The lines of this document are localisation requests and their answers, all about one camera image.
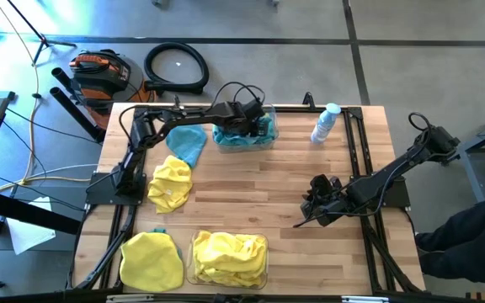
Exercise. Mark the person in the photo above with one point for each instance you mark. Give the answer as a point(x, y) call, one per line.
point(470, 240)

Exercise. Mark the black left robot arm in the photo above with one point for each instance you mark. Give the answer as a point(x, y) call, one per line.
point(183, 115)

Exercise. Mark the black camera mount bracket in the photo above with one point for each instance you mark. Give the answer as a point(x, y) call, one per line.
point(309, 100)

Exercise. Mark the white paper sheet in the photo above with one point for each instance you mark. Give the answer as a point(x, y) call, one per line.
point(28, 240)

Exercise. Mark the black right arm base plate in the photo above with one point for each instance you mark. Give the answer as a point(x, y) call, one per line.
point(400, 200)

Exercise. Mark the black vacuum wand tube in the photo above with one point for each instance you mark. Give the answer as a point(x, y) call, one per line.
point(74, 111)
point(63, 78)

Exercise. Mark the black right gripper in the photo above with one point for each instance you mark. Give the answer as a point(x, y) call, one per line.
point(331, 208)

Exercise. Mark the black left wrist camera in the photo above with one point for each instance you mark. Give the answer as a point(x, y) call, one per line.
point(253, 108)

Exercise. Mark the black tripod stand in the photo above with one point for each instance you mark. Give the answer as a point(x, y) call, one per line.
point(42, 38)

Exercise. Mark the white spray bottle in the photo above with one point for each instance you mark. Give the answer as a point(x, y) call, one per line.
point(324, 124)

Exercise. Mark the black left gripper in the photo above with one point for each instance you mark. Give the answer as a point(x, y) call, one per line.
point(246, 126)

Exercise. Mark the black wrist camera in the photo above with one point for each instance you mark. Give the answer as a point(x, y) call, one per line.
point(324, 184)
point(253, 108)

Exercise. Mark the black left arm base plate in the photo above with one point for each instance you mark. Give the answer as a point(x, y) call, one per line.
point(97, 193)

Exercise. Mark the orange and black shop vacuum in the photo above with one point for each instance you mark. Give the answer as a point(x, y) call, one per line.
point(99, 80)

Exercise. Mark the black metal table frame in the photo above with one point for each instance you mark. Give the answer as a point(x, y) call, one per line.
point(297, 110)

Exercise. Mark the grey metal stand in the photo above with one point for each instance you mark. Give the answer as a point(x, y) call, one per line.
point(474, 177)

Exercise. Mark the small black clamp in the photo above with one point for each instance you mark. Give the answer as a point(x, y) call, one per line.
point(177, 101)

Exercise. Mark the clear plastic bin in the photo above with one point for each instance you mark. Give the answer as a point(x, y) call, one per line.
point(225, 148)
point(188, 261)

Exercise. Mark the silver metal bracket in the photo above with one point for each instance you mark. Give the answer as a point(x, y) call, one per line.
point(364, 299)
point(129, 298)

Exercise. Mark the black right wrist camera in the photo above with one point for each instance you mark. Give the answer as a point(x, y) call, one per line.
point(324, 184)

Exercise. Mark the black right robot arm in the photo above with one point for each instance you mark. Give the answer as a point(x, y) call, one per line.
point(394, 177)

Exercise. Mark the black metal stand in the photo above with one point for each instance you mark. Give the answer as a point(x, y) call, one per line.
point(15, 210)

